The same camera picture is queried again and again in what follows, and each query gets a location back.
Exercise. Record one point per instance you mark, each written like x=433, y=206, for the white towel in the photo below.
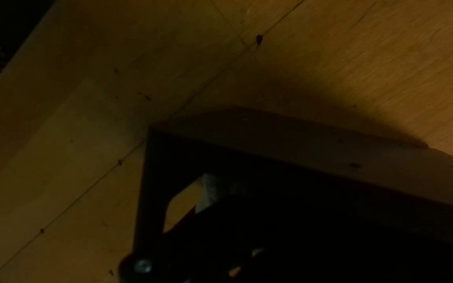
x=213, y=189

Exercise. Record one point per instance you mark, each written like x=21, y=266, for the black perforated basket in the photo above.
x=315, y=167

